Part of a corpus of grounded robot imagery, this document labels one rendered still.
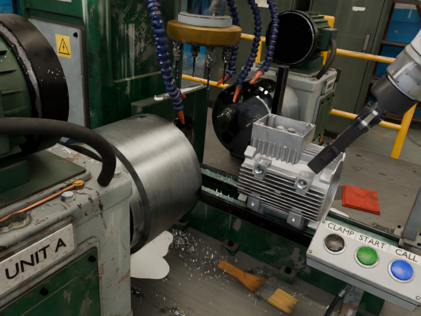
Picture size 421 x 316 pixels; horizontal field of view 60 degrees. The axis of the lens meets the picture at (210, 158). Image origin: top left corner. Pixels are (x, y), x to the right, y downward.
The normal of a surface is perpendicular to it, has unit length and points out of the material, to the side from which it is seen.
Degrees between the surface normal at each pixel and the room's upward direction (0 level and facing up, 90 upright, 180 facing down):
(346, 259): 32
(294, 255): 90
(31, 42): 40
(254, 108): 90
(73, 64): 90
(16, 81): 67
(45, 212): 0
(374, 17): 90
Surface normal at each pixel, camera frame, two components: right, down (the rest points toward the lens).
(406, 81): -0.54, 0.32
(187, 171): 0.80, -0.10
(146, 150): 0.56, -0.55
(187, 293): 0.09, -0.90
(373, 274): -0.21, -0.59
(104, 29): 0.84, 0.30
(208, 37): 0.12, 0.44
